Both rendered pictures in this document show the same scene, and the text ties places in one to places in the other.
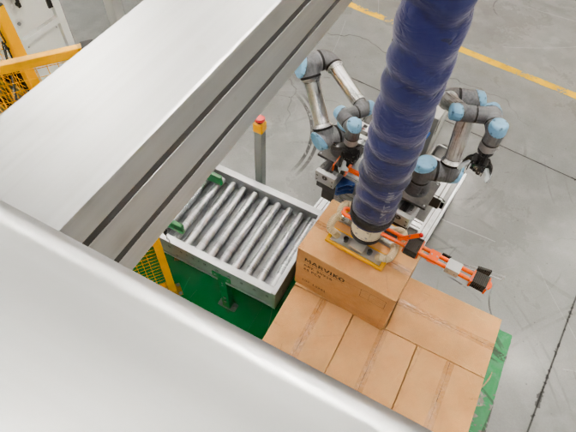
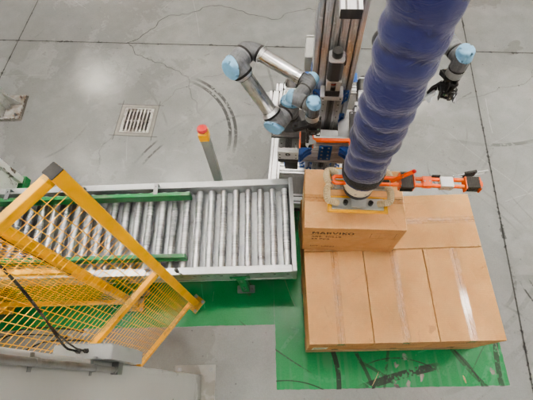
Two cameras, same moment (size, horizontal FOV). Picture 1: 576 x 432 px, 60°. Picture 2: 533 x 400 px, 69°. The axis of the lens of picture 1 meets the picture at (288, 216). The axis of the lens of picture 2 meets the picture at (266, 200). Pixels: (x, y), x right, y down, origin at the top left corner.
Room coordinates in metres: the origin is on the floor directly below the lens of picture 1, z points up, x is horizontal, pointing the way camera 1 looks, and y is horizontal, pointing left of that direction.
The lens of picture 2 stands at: (0.70, 0.42, 3.10)
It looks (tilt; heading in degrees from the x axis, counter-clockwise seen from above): 64 degrees down; 339
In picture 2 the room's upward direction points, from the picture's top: 6 degrees counter-clockwise
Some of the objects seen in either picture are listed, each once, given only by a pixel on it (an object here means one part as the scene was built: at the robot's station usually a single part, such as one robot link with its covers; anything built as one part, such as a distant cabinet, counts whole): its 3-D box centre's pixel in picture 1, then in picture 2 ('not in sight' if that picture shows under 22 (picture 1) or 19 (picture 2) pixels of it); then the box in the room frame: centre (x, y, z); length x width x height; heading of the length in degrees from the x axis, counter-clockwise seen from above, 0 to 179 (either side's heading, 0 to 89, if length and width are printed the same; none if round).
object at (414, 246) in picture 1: (413, 246); (405, 181); (1.32, -0.64, 1.18); 0.10 x 0.08 x 0.06; 151
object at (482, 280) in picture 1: (479, 281); (471, 184); (1.14, -0.94, 1.18); 0.08 x 0.07 x 0.05; 61
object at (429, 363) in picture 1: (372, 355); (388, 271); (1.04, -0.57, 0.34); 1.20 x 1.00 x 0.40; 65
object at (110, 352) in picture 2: not in sight; (101, 354); (1.09, 0.97, 1.62); 0.20 x 0.05 x 0.30; 65
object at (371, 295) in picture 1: (357, 264); (349, 212); (1.44, -0.42, 0.74); 0.60 x 0.40 x 0.40; 61
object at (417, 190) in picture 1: (417, 182); not in sight; (1.81, -0.73, 1.09); 0.15 x 0.15 x 0.10
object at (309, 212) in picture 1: (178, 157); (136, 192); (2.39, 0.83, 0.50); 2.31 x 0.05 x 0.19; 65
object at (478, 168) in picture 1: (481, 159); (448, 86); (1.50, -0.84, 1.66); 0.09 x 0.08 x 0.12; 149
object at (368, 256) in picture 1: (357, 247); (357, 203); (1.36, -0.37, 1.08); 0.34 x 0.10 x 0.05; 61
